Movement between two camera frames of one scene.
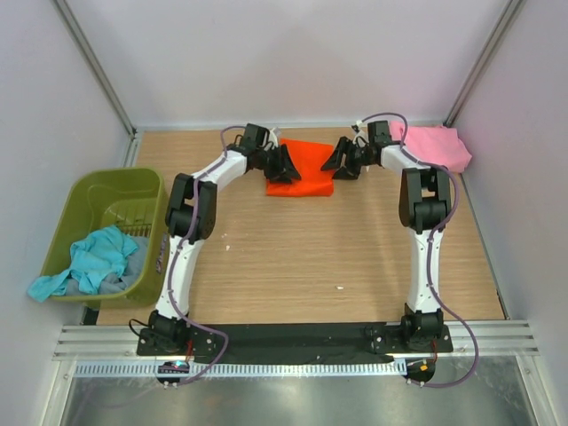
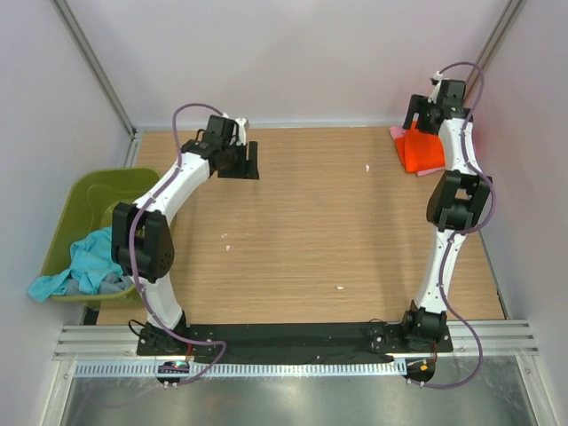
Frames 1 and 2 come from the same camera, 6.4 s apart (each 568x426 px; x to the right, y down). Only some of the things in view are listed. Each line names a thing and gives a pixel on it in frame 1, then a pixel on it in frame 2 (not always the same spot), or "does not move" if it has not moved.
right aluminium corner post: (505, 19) does not move
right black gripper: (333, 163) to (417, 104)
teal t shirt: (92, 256) does not move
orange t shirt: (308, 159) to (420, 150)
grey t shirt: (115, 281) does not move
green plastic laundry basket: (127, 198) does not move
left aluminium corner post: (84, 42) does not move
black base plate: (294, 341) does not move
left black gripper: (283, 163) to (243, 170)
